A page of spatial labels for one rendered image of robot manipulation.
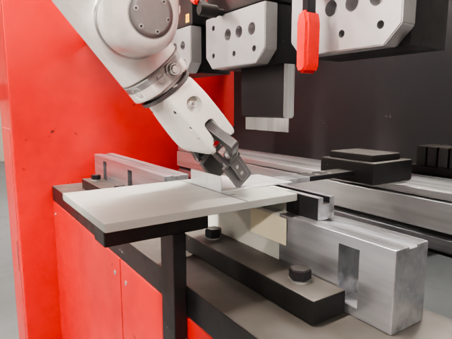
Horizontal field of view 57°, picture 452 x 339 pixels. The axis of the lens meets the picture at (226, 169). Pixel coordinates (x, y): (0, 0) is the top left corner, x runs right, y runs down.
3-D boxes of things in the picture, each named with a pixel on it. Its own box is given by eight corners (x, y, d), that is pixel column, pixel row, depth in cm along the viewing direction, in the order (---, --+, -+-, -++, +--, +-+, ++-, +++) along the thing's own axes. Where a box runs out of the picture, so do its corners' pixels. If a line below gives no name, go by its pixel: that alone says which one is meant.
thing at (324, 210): (230, 194, 70) (230, 176, 69) (244, 192, 71) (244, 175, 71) (317, 220, 53) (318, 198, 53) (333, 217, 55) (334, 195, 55)
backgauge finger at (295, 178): (257, 183, 71) (258, 155, 70) (357, 171, 85) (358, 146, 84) (309, 196, 61) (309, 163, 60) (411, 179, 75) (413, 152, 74)
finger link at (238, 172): (238, 140, 55) (263, 175, 58) (224, 138, 57) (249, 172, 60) (223, 157, 54) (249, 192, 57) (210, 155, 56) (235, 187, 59)
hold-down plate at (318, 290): (183, 249, 70) (183, 233, 70) (210, 243, 73) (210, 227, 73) (312, 327, 46) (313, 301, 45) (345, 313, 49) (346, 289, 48)
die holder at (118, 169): (95, 183, 130) (94, 153, 129) (114, 181, 133) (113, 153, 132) (165, 219, 89) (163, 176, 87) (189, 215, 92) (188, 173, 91)
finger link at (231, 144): (231, 126, 51) (243, 155, 55) (190, 108, 55) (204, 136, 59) (225, 133, 50) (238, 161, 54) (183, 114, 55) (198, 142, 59)
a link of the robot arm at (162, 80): (188, 43, 50) (202, 64, 52) (157, 51, 57) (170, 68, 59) (140, 87, 47) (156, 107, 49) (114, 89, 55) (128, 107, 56)
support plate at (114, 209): (62, 200, 56) (62, 193, 56) (223, 181, 71) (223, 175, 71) (104, 233, 41) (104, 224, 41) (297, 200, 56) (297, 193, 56)
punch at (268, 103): (241, 129, 66) (241, 68, 65) (251, 128, 68) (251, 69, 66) (282, 132, 58) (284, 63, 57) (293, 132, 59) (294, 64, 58)
